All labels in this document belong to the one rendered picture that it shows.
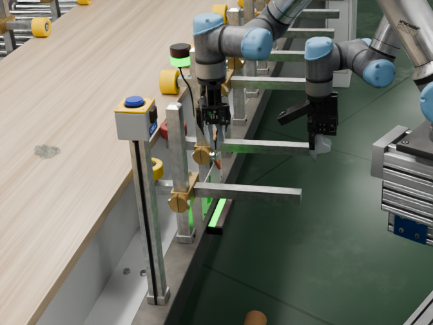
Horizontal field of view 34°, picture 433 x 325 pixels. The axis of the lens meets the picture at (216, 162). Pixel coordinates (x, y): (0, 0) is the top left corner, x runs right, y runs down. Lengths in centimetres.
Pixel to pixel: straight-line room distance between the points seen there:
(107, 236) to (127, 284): 14
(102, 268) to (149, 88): 74
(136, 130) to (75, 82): 109
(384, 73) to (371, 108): 256
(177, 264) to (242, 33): 62
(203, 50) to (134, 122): 33
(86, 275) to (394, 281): 149
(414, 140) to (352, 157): 213
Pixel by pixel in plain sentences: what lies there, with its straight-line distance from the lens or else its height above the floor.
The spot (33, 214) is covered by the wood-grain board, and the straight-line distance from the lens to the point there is 181.
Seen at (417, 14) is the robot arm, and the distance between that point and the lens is 150.
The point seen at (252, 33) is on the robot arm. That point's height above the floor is 129.
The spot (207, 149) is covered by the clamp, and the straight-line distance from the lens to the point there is 207.
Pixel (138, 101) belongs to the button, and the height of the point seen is 123.
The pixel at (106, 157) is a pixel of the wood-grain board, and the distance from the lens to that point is 201.
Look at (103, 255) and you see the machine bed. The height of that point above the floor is 71.
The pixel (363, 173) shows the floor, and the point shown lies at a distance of 370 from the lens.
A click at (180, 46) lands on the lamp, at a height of 117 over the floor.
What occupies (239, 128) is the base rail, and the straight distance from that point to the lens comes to 256.
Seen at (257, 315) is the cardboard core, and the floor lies 8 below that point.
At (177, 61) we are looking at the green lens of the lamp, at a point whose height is 113.
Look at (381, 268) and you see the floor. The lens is 304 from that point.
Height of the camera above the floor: 181
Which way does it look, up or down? 28 degrees down
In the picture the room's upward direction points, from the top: 4 degrees counter-clockwise
